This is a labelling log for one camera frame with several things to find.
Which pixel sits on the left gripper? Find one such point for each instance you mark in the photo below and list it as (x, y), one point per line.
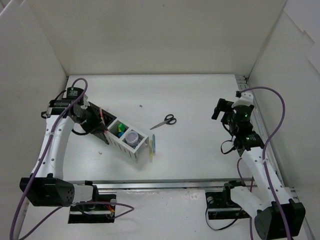
(95, 119)

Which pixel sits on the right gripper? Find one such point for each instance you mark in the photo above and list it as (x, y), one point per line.
(219, 110)

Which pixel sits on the orange brown pen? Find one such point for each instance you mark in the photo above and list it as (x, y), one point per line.
(102, 116)

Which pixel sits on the blue highlighter marker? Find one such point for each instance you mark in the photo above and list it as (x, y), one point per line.
(120, 134)

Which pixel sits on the clear jar of paper clips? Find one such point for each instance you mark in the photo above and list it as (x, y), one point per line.
(132, 139)

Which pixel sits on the blue pen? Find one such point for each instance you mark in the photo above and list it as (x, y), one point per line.
(153, 144)

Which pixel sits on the green highlighter marker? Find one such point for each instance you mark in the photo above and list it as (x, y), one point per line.
(121, 126)

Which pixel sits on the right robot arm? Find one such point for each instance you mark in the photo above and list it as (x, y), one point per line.
(274, 212)

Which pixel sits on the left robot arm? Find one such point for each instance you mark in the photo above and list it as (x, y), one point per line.
(46, 187)

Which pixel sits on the white slotted desk organizer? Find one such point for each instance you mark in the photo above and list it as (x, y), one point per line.
(120, 144)

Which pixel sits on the yellow pen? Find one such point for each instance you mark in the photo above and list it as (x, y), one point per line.
(151, 151)

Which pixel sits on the black handled scissors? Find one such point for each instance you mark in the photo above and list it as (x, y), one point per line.
(168, 120)

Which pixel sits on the aluminium rail right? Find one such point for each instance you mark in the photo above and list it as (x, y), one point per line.
(243, 86)

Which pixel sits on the aluminium rail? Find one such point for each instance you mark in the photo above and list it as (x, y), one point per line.
(162, 184)
(243, 86)

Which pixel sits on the aluminium rail front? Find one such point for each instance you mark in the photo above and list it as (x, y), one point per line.
(162, 184)

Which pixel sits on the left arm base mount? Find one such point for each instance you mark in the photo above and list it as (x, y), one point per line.
(94, 213)

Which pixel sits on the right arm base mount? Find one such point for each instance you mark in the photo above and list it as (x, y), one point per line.
(219, 206)

